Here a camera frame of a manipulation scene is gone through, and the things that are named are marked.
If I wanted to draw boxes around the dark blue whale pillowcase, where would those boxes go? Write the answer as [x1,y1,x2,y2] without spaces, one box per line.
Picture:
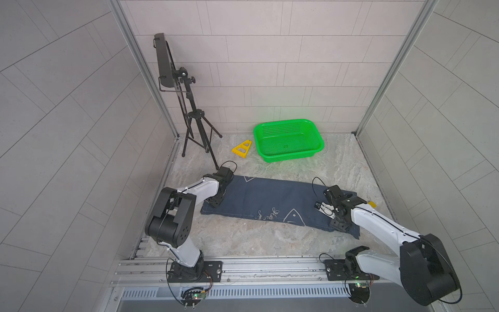
[201,175,356,232]

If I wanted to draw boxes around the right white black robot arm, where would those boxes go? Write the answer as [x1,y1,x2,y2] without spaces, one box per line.
[324,186,462,306]

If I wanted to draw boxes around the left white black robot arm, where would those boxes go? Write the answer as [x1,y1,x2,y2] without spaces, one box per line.
[144,175,232,268]

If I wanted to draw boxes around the yellow triangular plastic piece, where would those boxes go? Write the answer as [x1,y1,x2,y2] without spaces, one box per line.
[231,140,252,159]

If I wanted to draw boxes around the black tripod stand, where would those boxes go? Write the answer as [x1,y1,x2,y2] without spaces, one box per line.
[158,67,223,170]

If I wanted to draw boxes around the green plastic basket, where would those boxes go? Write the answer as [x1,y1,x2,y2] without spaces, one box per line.
[253,119,325,163]

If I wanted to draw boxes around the right green circuit board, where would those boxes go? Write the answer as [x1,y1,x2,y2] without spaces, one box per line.
[346,283,370,305]

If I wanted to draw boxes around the green circuit board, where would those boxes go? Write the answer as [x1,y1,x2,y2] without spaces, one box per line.
[181,287,207,309]
[346,283,370,305]

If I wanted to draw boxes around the left green circuit board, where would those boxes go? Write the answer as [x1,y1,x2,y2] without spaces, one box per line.
[181,287,207,309]

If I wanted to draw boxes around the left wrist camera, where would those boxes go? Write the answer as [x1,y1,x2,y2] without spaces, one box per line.
[214,166,234,183]

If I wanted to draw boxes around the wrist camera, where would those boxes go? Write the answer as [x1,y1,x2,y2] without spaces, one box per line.
[214,166,234,183]
[314,185,345,218]

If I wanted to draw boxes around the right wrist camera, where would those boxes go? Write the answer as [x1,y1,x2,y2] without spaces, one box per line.
[314,185,345,218]

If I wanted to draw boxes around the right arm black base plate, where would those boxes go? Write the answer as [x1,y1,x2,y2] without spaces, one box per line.
[321,259,380,282]

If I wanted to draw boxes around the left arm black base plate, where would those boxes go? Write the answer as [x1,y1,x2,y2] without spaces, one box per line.
[166,261,223,283]

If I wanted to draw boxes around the aluminium rail frame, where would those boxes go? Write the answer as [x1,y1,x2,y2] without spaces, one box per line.
[95,256,432,311]

